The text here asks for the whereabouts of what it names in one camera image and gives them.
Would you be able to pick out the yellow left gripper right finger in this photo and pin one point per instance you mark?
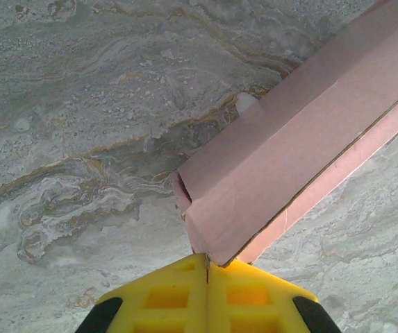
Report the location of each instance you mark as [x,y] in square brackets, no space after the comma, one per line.
[250,301]

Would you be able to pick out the pink paper box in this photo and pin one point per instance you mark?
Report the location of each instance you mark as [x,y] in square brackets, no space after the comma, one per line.
[289,156]

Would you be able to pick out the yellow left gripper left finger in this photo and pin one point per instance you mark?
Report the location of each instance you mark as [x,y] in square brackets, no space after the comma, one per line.
[164,305]

